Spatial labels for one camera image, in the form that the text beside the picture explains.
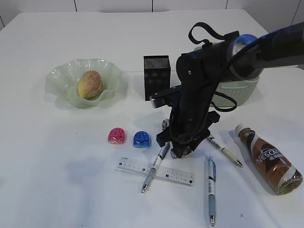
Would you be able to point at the small paper ball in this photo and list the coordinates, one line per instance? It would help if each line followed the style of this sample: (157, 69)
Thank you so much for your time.
(165, 124)

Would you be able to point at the clear plastic ruler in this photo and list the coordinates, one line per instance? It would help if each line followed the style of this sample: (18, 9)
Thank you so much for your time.
(137, 167)

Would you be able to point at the blue white gel pen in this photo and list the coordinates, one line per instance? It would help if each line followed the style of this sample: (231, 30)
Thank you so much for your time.
(211, 184)

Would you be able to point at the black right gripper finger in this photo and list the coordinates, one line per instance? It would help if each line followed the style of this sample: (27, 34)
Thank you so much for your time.
(193, 143)
(177, 150)

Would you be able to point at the green wavy glass plate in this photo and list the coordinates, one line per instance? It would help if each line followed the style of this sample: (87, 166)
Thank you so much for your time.
(63, 80)

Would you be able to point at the green plastic woven basket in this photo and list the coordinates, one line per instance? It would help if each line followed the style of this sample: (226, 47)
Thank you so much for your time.
(240, 91)

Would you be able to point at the sugared bread loaf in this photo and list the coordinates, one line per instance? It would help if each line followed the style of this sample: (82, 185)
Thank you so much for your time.
(90, 85)

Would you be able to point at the blue pencil sharpener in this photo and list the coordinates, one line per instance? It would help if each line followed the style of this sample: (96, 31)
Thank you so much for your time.
(141, 139)

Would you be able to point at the cream ballpoint pen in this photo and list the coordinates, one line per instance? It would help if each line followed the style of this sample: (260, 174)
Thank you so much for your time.
(225, 151)

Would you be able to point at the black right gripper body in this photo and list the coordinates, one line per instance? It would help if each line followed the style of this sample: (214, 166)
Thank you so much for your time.
(199, 72)

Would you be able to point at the large paper ball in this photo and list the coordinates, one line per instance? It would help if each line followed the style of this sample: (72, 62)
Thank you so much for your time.
(185, 153)

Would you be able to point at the brown Nescafe coffee bottle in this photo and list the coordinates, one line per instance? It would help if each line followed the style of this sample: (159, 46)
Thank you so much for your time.
(278, 172)

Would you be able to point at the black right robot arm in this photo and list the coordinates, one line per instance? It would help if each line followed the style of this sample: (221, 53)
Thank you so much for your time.
(234, 58)

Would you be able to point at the pink pencil sharpener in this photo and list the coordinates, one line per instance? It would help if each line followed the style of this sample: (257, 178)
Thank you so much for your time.
(116, 136)

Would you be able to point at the black mesh pen holder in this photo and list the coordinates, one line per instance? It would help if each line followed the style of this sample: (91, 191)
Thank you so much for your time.
(157, 73)

